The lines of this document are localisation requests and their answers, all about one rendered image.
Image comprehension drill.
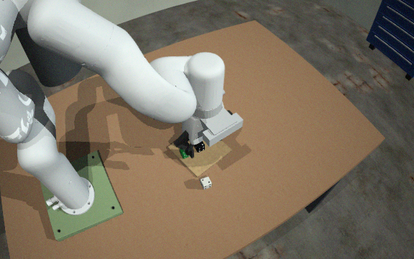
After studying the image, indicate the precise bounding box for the green die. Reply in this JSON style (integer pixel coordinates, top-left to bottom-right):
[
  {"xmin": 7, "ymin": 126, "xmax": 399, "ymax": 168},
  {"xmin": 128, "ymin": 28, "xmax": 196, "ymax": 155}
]
[{"xmin": 180, "ymin": 149, "xmax": 190, "ymax": 159}]

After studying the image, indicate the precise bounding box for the tan square mat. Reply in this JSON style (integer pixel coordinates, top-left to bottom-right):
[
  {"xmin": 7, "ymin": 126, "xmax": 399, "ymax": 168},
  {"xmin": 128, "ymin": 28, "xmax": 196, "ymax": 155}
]
[{"xmin": 168, "ymin": 140, "xmax": 232, "ymax": 177}]

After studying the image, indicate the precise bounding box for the white die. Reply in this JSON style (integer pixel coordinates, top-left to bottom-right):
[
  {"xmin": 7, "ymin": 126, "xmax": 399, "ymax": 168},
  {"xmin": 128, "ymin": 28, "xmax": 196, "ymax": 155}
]
[{"xmin": 201, "ymin": 176, "xmax": 211, "ymax": 189}]

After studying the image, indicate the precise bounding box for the black die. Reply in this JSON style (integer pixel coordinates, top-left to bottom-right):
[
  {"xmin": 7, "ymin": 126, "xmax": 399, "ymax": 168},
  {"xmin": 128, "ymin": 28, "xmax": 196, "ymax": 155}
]
[{"xmin": 194, "ymin": 141, "xmax": 205, "ymax": 153}]

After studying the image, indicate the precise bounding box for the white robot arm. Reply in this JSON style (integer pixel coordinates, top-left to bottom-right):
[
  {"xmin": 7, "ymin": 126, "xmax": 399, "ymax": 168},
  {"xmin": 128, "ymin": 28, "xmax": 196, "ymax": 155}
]
[{"xmin": 0, "ymin": 0, "xmax": 243, "ymax": 215}]

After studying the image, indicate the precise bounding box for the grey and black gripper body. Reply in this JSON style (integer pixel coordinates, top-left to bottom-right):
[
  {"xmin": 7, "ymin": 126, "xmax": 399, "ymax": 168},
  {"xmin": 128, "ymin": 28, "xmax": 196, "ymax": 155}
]
[{"xmin": 182, "ymin": 115, "xmax": 208, "ymax": 145}]

